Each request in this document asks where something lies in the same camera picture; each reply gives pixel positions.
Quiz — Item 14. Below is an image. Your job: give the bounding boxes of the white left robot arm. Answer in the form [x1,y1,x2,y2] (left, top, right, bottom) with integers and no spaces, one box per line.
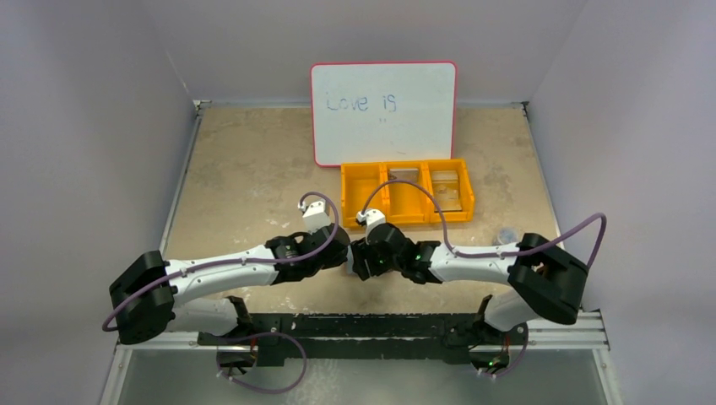
[102,224,350,345]

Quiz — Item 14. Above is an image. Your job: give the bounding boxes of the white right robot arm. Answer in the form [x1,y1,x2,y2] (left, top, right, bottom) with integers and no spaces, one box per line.
[348,224,589,332]

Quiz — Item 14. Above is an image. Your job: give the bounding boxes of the silver card in middle bin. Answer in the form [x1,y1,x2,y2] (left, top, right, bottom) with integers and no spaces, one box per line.
[388,168,420,184]

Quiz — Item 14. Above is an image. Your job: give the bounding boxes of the cards in right bin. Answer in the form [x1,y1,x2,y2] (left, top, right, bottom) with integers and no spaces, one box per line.
[431,170,463,212]

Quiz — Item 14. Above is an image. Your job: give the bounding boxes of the yellow middle bin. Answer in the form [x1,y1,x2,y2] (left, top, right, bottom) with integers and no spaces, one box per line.
[384,161,429,224]

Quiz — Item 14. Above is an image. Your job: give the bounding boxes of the yellow bin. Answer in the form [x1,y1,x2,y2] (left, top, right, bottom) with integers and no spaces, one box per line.
[340,163,384,229]
[426,159,475,223]
[384,161,429,224]

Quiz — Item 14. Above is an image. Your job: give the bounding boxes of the yellow left bin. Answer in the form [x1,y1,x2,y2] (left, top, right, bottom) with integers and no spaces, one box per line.
[340,163,384,229]

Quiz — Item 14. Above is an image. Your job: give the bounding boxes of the yellow right bin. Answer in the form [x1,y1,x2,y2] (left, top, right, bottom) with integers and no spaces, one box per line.
[426,159,475,223]

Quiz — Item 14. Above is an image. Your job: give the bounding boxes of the small clear round container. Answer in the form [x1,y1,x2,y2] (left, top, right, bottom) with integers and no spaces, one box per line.
[494,227,523,246]

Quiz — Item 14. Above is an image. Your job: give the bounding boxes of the pink framed whiteboard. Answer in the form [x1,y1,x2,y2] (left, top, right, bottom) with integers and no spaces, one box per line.
[309,61,458,167]

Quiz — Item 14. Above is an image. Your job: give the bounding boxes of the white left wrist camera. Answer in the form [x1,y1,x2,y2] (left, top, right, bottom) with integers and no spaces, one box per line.
[298,199,331,234]

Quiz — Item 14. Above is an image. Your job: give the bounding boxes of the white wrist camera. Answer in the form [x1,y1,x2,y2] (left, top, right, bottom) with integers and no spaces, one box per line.
[298,199,331,234]
[355,208,387,233]

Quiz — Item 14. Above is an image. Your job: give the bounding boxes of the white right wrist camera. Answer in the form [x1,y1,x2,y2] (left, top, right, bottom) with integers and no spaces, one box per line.
[355,208,387,233]

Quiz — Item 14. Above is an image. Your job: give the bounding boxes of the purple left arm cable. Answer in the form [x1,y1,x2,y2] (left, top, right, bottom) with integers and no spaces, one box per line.
[101,191,341,333]

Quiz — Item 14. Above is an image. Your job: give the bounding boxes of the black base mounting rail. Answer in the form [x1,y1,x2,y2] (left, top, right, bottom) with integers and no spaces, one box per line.
[200,303,527,373]

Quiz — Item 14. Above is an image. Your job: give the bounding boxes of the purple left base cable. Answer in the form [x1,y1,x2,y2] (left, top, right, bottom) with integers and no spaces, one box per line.
[214,332,310,395]

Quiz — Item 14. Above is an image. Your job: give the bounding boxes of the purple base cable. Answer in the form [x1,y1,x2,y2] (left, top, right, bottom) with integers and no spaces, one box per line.
[475,324,533,381]
[214,332,310,395]

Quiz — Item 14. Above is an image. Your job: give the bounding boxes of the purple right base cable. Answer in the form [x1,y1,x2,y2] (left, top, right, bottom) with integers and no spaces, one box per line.
[475,324,533,381]

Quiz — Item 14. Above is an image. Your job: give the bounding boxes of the aluminium frame rail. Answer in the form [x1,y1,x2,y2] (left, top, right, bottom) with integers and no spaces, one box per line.
[115,312,609,351]

